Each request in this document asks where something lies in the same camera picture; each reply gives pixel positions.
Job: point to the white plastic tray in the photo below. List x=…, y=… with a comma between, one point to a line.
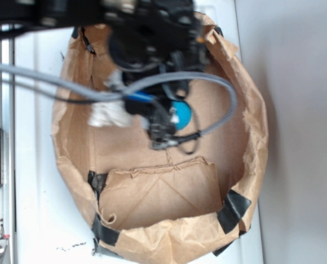
x=50, y=229

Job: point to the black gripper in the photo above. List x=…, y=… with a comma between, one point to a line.
x=149, y=39

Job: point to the white paper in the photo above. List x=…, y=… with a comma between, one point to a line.
x=107, y=114

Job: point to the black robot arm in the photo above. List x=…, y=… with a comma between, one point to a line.
x=29, y=16

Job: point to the blue ball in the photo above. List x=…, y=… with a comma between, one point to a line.
x=181, y=114

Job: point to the aluminium rail frame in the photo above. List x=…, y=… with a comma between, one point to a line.
x=7, y=191

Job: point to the brown paper bag tray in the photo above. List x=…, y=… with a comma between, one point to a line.
x=164, y=206

